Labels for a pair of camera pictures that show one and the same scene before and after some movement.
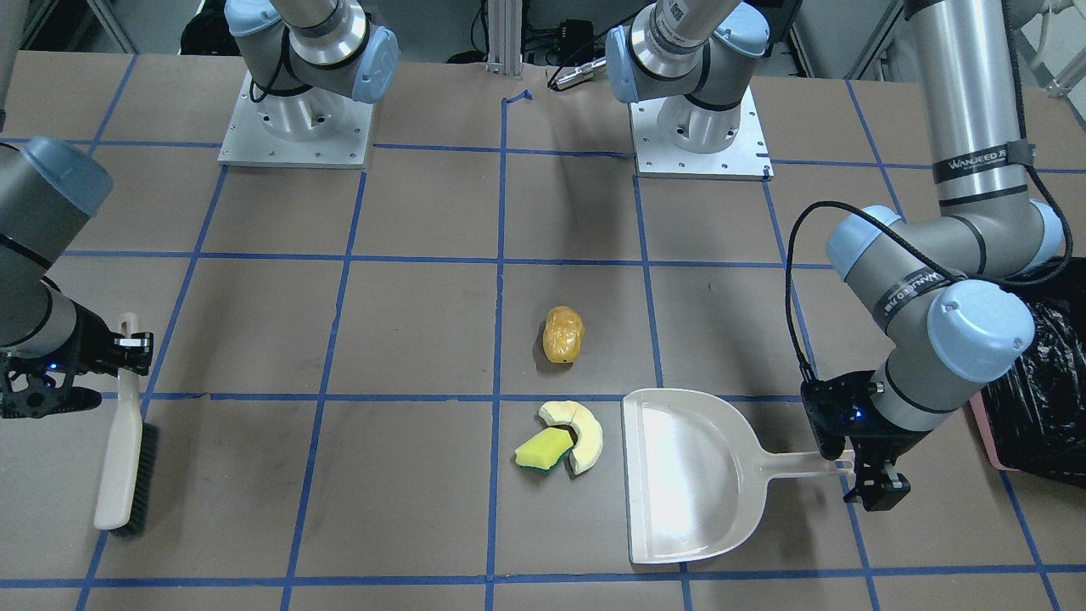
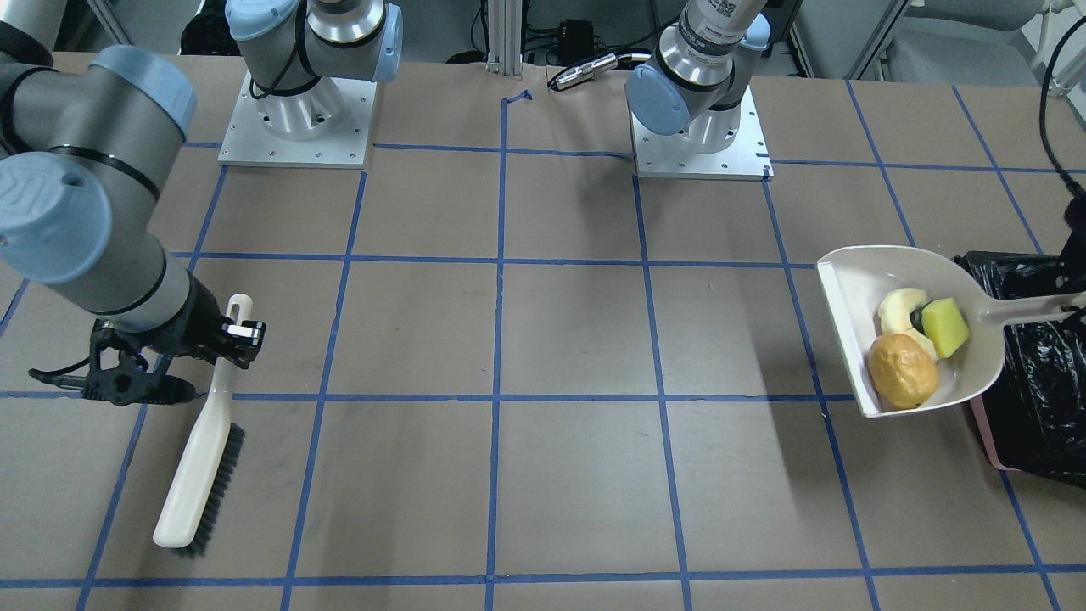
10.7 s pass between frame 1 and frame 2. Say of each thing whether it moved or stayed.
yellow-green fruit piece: moved
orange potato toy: moved
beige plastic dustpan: moved
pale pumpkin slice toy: moved
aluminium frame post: stayed
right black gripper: moved
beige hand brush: moved
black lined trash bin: stayed
